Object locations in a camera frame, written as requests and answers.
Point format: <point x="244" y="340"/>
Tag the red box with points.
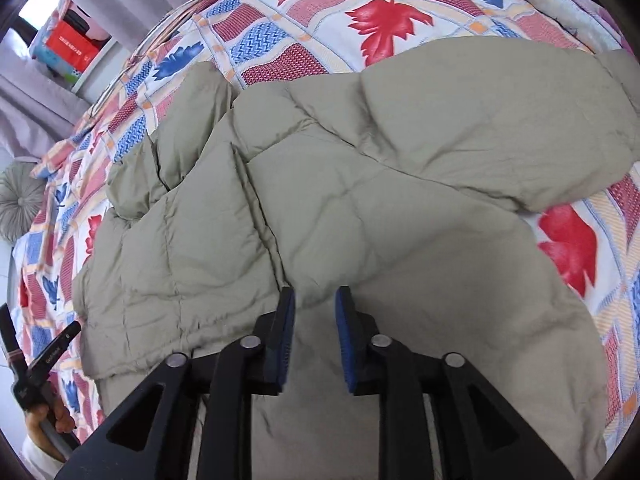
<point x="67" y="49"/>

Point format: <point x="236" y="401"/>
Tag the white shelf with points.
<point x="97" y="67"/>

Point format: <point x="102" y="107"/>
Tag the grey round cushion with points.
<point x="20" y="205"/>

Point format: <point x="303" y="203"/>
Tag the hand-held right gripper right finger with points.
<point x="346" y="345"/>

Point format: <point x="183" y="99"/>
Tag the person's left hand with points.
<point x="59" y="417"/>

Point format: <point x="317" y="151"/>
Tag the leaf-print checked bed sheet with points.
<point x="300" y="25"/>

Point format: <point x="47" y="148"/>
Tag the grey curtain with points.
<point x="35" y="105"/>

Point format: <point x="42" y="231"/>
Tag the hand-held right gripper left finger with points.
<point x="281" y="345"/>

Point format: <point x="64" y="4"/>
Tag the beige puffer jacket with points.
<point x="400" y="185"/>

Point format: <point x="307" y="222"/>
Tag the light blue printed box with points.
<point x="52" y="62"/>

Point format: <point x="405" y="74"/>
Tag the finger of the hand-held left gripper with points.
<point x="55" y="352"/>
<point x="10" y="332"/>

